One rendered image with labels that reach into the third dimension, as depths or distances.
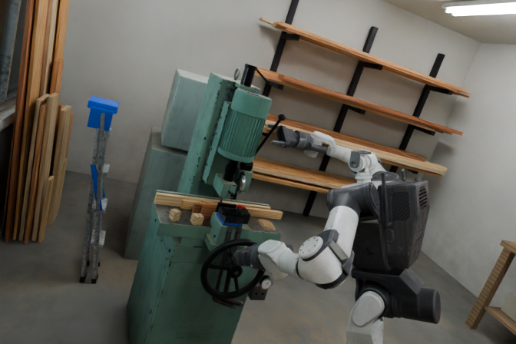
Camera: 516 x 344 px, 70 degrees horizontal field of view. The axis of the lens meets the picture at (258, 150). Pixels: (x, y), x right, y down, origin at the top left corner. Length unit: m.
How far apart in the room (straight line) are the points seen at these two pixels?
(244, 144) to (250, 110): 0.16
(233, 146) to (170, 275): 0.64
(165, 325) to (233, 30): 2.96
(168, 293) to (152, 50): 2.69
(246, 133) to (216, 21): 2.48
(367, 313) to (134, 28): 3.28
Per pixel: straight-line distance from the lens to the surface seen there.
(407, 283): 1.45
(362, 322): 1.52
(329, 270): 1.05
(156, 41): 3.97
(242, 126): 1.64
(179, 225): 1.65
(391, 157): 4.49
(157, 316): 1.91
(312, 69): 4.33
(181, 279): 1.81
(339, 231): 1.08
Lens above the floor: 1.65
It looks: 13 degrees down
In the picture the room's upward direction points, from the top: 18 degrees clockwise
